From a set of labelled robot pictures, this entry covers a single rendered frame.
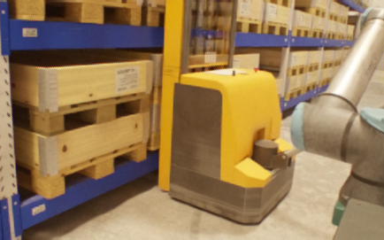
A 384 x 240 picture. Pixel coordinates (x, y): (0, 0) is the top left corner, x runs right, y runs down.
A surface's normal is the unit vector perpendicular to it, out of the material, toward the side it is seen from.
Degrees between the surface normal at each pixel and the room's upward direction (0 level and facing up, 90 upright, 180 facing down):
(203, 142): 90
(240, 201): 90
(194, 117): 90
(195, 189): 90
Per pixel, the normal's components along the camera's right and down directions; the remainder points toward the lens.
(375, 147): -0.66, 0.13
